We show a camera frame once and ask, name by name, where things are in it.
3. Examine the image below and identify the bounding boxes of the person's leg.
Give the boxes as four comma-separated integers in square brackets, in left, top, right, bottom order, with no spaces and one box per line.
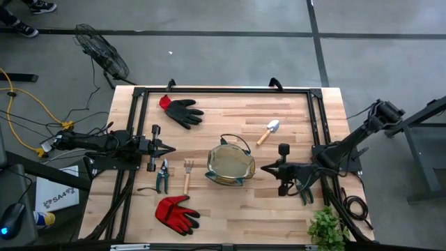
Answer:
[0,6,18,26]

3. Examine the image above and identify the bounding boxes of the wooden-handled steel hand rake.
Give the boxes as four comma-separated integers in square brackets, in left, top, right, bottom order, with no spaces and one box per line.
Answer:
[183,159,195,195]

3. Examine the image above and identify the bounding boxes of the black rail silver brackets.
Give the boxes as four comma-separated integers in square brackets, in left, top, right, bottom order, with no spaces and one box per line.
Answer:
[0,240,446,251]

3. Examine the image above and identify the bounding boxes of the green-handled pruning shears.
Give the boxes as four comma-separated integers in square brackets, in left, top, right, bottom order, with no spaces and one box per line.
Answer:
[137,158,171,195]

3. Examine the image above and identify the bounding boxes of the black floor fan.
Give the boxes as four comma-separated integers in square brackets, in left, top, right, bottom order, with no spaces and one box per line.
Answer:
[72,23,137,90]

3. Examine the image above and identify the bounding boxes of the blue yellow white can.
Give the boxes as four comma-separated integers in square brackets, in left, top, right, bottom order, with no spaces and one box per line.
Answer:
[33,210,56,230]

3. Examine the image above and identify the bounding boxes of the black fan power cable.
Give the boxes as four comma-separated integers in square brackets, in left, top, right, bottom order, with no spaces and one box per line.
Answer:
[66,57,102,121]

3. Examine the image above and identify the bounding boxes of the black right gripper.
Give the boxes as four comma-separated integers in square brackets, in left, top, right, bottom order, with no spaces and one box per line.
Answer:
[260,142,309,197]

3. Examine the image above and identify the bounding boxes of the black aluminium table frame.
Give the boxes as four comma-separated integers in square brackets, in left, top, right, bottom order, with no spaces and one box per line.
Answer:
[79,86,376,245]

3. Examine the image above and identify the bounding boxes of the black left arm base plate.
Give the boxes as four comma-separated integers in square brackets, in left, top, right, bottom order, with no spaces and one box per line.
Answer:
[84,153,144,172]

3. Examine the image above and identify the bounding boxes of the black diagonal desk rail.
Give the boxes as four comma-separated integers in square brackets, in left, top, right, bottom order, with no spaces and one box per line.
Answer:
[5,150,92,192]

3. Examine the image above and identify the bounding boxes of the red glove black fingertips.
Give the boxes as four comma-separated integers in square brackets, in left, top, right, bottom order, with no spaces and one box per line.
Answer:
[155,195,201,236]

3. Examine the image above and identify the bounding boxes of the green-handled garden scissors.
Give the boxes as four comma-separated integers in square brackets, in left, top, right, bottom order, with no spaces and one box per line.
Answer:
[294,179,315,206]

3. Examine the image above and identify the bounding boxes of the white floor cable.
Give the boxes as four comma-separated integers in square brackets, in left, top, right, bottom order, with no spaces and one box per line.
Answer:
[48,148,90,164]

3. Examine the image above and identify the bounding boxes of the black floor bar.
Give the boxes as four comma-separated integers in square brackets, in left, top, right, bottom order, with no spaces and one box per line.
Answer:
[0,73,39,83]

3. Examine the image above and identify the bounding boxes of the black metal stand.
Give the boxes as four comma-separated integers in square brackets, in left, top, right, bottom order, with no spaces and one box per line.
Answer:
[384,96,446,205]

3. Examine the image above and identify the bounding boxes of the black glove red cuff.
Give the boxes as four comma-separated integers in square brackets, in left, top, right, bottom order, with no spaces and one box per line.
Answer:
[159,94,205,130]

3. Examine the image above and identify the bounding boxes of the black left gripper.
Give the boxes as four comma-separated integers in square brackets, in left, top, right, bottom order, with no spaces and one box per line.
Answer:
[134,124,176,172]

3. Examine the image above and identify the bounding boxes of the person's shoe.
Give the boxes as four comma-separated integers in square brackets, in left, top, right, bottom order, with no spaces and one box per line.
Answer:
[29,0,58,15]
[13,20,40,38]

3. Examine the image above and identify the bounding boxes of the green artificial plant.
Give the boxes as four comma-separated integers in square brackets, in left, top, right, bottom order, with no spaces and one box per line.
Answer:
[307,205,351,251]

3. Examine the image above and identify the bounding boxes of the beige green canvas gardening bag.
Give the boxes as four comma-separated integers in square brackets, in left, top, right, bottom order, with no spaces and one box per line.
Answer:
[204,133,256,187]

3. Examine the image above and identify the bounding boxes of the yellow floor extension cable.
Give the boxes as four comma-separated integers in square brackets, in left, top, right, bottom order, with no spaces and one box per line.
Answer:
[0,68,76,158]

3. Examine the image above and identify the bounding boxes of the wooden-handled small steel trowel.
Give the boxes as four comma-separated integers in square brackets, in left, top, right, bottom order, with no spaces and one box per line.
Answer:
[256,119,281,146]

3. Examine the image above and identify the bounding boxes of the black computer mouse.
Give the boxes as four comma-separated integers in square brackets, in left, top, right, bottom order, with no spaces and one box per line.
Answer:
[0,202,26,241]

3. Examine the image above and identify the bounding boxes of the white SA4 box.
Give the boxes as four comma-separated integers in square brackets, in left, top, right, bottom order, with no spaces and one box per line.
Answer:
[34,165,80,213]

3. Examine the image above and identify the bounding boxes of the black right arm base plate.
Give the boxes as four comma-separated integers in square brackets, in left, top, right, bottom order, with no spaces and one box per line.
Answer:
[311,144,364,174]

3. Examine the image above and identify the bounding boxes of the coiled black cable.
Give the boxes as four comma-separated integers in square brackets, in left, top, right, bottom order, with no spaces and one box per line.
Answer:
[340,187,374,231]

